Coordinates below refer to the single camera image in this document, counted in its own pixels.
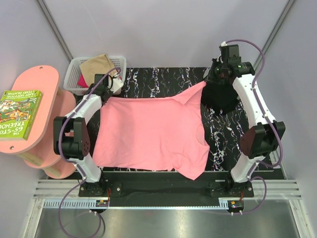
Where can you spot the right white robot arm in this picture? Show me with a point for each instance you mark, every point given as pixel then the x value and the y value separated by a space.
pixel 261 144

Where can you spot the magenta t shirt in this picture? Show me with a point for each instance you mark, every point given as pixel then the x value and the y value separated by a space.
pixel 81 82

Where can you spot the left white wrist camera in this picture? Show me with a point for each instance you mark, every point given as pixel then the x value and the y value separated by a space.
pixel 116 83

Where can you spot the beige t shirt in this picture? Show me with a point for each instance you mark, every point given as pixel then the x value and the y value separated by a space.
pixel 100 64

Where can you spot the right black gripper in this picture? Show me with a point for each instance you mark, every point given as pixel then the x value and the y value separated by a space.
pixel 210 78

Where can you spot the white plastic basket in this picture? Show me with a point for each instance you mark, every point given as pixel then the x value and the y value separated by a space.
pixel 73 73

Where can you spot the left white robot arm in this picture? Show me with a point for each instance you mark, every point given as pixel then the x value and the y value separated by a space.
pixel 70 134

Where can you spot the light pink t shirt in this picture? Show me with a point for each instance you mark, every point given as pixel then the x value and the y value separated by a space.
pixel 155 134

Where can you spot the green book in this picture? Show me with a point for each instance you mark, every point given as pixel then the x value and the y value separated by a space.
pixel 18 110

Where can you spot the folded black t shirt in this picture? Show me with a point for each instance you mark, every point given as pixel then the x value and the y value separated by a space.
pixel 218 94

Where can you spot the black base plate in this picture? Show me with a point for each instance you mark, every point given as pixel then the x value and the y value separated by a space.
pixel 165 189

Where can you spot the pink tiered shelf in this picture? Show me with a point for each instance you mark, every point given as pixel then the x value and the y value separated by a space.
pixel 37 151

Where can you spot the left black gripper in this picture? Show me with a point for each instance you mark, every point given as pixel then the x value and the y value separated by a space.
pixel 110 92

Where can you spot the black marbled table mat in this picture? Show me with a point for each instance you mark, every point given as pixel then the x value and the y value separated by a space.
pixel 222 132

